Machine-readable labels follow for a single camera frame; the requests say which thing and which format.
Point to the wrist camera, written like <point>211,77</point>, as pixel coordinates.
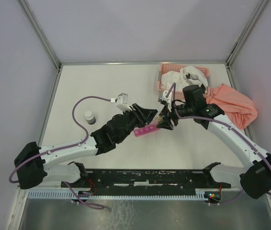
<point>121,102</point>
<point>165,98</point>

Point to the aluminium frame post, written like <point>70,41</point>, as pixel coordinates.
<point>246,32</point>
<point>29,14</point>

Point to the amber pill bottle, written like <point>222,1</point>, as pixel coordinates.
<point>161,118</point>

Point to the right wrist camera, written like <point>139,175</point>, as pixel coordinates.
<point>165,98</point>

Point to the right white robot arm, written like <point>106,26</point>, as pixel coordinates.
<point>254,177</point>

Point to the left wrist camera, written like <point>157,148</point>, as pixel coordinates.
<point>121,102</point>

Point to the white cap pill bottle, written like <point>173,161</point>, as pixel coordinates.
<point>89,117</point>

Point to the right aluminium frame post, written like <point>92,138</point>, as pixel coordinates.
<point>246,32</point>

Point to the pink weekly pill organizer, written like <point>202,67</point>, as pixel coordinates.
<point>145,130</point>

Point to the pink plastic basket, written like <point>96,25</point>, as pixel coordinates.
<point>165,67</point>

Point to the left aluminium frame post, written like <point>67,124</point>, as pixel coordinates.
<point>29,14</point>

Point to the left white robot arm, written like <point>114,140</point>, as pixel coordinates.
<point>35,165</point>

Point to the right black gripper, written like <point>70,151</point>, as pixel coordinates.
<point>166,123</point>

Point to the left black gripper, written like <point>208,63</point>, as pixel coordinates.
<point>146,115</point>

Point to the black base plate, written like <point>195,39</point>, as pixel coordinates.
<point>119,182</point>

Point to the salmon pink cloth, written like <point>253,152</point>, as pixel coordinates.
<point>239,108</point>

